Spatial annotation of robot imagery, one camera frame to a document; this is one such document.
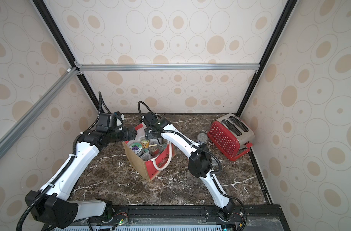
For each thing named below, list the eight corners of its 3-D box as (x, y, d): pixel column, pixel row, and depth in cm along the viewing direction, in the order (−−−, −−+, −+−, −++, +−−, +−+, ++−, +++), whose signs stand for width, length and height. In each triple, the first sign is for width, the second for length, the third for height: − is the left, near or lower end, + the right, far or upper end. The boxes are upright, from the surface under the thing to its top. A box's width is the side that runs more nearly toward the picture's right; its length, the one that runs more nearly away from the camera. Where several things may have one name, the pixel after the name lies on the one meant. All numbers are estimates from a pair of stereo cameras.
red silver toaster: (230, 163, 94) (239, 148, 80) (206, 138, 107) (211, 121, 93) (250, 149, 101) (262, 134, 86) (225, 127, 114) (232, 110, 99)
